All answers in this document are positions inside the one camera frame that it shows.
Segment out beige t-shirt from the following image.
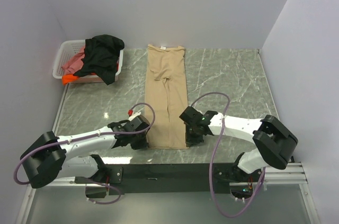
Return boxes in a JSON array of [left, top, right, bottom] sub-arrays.
[[145, 44, 188, 149]]

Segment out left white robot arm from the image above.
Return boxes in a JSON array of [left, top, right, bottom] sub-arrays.
[[20, 112, 151, 189]]

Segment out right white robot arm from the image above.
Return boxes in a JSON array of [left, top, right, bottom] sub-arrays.
[[180, 106, 298, 183]]

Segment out black base beam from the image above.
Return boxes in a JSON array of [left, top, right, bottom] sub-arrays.
[[74, 163, 255, 196]]

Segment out black t-shirt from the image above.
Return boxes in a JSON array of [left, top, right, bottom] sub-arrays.
[[74, 34, 124, 85]]

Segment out orange t-shirt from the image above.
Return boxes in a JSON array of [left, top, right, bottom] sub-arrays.
[[61, 74, 80, 85]]

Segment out pink t-shirt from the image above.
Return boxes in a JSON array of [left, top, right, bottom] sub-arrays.
[[62, 46, 85, 75]]

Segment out white plastic basket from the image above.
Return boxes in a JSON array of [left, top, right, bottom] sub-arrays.
[[52, 40, 124, 83]]

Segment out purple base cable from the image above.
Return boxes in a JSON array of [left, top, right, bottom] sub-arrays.
[[86, 181, 125, 205]]

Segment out aluminium rail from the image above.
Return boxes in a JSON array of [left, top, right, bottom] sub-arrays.
[[34, 163, 307, 189]]

